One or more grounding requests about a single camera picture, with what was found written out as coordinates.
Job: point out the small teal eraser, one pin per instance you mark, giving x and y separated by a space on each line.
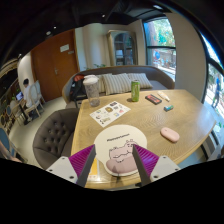
168 108

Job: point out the clear plastic tumbler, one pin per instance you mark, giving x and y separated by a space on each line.
91 86

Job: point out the grey tufted armchair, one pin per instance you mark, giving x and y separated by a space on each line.
55 136

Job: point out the round white hippo mouse pad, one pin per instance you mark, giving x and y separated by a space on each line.
114 147

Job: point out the wooden door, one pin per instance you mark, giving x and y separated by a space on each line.
54 62

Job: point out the cream tube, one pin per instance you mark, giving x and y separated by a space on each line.
163 95

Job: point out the striped cushion left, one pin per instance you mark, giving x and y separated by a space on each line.
116 84

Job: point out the striped cushion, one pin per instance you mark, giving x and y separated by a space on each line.
142 78
116 84

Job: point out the green drink can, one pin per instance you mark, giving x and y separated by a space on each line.
135 90

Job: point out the arched glass cabinet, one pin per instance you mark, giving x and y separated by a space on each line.
122 48

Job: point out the striped cushion right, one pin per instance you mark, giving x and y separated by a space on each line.
142 78

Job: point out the grey curved sofa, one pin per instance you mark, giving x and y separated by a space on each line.
158 79

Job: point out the black red flat case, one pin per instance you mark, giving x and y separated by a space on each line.
153 99

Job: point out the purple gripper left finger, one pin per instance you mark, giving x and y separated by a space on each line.
82 162

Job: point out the pink computer mouse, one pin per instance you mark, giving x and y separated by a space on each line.
170 134

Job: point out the seated person in white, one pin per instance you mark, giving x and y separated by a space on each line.
27 99

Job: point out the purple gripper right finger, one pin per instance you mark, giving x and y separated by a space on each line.
145 161

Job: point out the white sticker sheet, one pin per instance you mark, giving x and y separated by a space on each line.
109 113

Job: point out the black red backpack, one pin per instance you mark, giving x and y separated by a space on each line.
77 90

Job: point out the yellow paper under pad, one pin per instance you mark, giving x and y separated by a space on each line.
93 174

